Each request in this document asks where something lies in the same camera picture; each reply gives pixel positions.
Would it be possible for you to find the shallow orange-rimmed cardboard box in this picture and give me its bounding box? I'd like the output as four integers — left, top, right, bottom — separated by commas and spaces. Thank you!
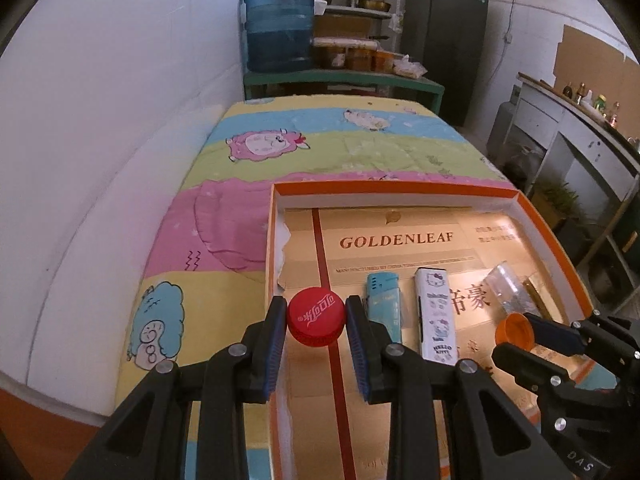
267, 182, 598, 480

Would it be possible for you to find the grey gas cylinder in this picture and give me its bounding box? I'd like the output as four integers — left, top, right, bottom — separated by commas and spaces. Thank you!
487, 102, 516, 161

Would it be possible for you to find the white cartoon printed lighter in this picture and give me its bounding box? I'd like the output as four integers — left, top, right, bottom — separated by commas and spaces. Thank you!
414, 266, 457, 361

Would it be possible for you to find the cartoon sheep printed blanket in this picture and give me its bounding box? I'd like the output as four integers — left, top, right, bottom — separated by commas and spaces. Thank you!
116, 98, 518, 480

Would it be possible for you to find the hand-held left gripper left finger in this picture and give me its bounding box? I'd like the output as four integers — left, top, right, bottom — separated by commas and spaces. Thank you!
65, 296, 289, 480

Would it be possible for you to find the cardboard wall panel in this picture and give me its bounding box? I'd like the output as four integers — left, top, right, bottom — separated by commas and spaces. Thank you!
552, 25, 626, 92
622, 55, 640, 106

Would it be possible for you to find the dark refrigerator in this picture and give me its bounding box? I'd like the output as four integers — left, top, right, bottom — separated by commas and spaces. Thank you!
401, 0, 490, 126

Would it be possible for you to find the dark green kitchen appliance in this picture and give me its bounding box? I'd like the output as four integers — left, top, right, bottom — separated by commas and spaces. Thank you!
612, 200, 640, 261

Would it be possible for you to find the blue water jug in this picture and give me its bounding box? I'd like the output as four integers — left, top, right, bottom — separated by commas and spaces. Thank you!
243, 0, 317, 73

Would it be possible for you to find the red bottle cap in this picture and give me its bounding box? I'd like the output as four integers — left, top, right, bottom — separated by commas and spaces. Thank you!
286, 286, 347, 348

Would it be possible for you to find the teal lighter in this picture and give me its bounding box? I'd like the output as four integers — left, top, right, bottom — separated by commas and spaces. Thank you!
362, 272, 405, 346

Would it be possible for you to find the clear plastic bag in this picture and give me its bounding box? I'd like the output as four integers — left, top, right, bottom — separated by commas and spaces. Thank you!
392, 57, 428, 80

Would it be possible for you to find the orange bottle cap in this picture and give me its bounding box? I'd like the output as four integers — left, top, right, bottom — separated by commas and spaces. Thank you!
495, 312, 536, 346

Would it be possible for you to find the clear plastic packet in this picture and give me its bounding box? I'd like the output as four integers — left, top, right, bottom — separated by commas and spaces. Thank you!
482, 261, 526, 316

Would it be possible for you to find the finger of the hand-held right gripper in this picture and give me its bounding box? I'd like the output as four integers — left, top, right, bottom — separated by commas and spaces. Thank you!
491, 341, 621, 396
522, 309, 640, 377

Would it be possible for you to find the brown cardboard box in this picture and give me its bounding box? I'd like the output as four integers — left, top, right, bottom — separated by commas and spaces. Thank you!
312, 14, 373, 38

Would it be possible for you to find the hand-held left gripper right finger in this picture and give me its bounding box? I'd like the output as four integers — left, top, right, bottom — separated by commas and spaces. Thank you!
344, 295, 571, 480

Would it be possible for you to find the grey kitchen counter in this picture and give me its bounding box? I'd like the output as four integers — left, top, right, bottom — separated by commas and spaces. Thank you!
487, 72, 640, 321

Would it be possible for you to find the gold printed cardboard sheet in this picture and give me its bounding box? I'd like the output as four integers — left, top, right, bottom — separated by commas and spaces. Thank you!
280, 206, 591, 480

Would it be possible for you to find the small gold box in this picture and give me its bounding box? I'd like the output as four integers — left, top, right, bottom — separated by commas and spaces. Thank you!
522, 275, 553, 321

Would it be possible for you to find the green table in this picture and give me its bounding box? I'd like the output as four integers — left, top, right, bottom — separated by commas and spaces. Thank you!
243, 71, 446, 118

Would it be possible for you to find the potted plant brown planter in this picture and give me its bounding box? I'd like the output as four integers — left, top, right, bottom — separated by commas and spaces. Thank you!
532, 180, 586, 231

